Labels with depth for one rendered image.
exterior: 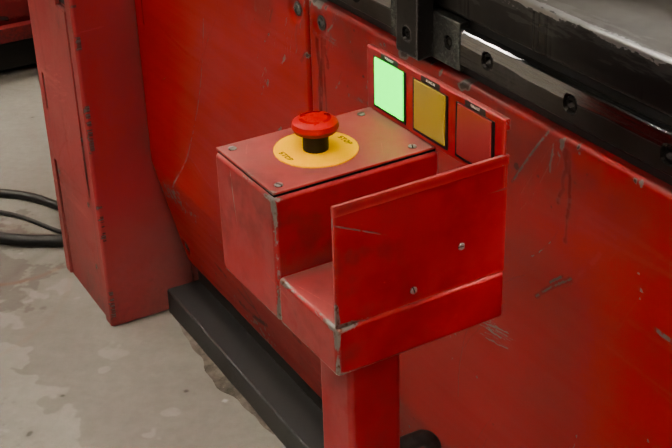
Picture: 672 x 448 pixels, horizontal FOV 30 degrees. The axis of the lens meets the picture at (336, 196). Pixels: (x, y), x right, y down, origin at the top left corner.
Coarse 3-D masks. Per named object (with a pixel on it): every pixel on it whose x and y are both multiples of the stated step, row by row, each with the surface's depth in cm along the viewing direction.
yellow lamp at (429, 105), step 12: (420, 84) 104; (420, 96) 105; (432, 96) 103; (444, 96) 101; (420, 108) 105; (432, 108) 103; (444, 108) 102; (420, 120) 106; (432, 120) 104; (444, 120) 102; (432, 132) 104; (444, 132) 103; (444, 144) 103
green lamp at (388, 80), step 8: (376, 64) 110; (384, 64) 108; (376, 72) 110; (384, 72) 109; (392, 72) 108; (400, 72) 106; (376, 80) 110; (384, 80) 109; (392, 80) 108; (400, 80) 107; (376, 88) 111; (384, 88) 109; (392, 88) 108; (400, 88) 107; (376, 96) 111; (384, 96) 110; (392, 96) 109; (400, 96) 107; (376, 104) 111; (384, 104) 110; (392, 104) 109; (400, 104) 108; (392, 112) 109; (400, 112) 108
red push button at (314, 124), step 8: (312, 112) 105; (320, 112) 105; (296, 120) 104; (304, 120) 104; (312, 120) 104; (320, 120) 104; (328, 120) 104; (336, 120) 104; (296, 128) 103; (304, 128) 103; (312, 128) 103; (320, 128) 103; (328, 128) 103; (336, 128) 104; (304, 136) 103; (312, 136) 103; (320, 136) 103; (328, 136) 103; (304, 144) 105; (312, 144) 104; (320, 144) 104; (328, 144) 105; (312, 152) 104; (320, 152) 105
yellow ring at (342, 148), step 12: (336, 132) 108; (276, 144) 106; (288, 144) 106; (300, 144) 106; (336, 144) 106; (348, 144) 106; (276, 156) 104; (288, 156) 104; (300, 156) 104; (312, 156) 104; (324, 156) 104; (336, 156) 104; (348, 156) 104
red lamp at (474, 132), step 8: (464, 112) 99; (472, 112) 98; (464, 120) 100; (472, 120) 99; (480, 120) 98; (488, 120) 97; (464, 128) 100; (472, 128) 99; (480, 128) 98; (488, 128) 97; (464, 136) 100; (472, 136) 99; (480, 136) 98; (488, 136) 97; (456, 144) 102; (464, 144) 101; (472, 144) 100; (480, 144) 99; (488, 144) 98; (456, 152) 102; (464, 152) 101; (472, 152) 100; (480, 152) 99; (488, 152) 98; (472, 160) 100; (480, 160) 99
